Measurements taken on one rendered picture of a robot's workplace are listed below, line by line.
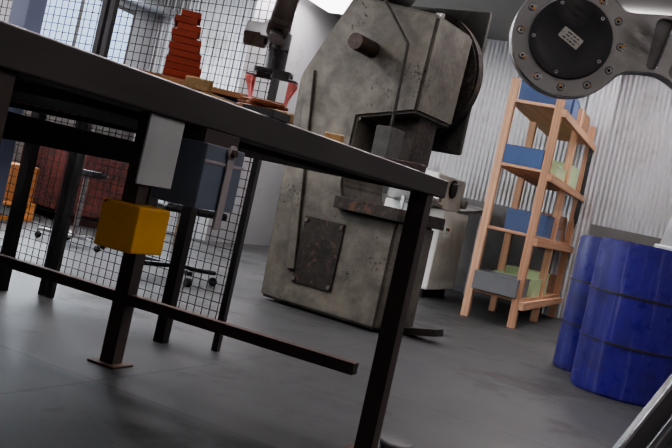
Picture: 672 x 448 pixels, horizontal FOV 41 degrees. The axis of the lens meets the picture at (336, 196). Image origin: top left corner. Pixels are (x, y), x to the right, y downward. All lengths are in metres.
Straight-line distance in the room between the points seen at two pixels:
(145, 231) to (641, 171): 9.15
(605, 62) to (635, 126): 8.92
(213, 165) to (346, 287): 4.15
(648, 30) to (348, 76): 4.46
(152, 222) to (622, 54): 0.84
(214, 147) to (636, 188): 8.97
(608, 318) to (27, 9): 3.51
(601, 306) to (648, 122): 5.26
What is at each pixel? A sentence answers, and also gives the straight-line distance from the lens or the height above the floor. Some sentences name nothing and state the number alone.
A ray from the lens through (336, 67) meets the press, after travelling 6.03.
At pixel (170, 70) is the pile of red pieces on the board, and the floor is 1.08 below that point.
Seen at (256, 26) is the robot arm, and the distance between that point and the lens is 2.46.
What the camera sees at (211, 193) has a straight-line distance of 1.67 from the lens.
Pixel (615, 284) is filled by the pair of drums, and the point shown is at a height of 0.64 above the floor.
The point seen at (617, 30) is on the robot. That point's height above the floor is 1.16.
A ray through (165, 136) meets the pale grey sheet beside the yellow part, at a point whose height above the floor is 0.82.
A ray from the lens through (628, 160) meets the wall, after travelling 10.46.
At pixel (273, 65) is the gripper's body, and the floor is 1.09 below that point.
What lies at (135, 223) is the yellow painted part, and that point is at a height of 0.67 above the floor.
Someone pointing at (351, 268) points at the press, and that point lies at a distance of 5.75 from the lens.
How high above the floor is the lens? 0.79
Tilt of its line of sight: level
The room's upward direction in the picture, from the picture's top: 13 degrees clockwise
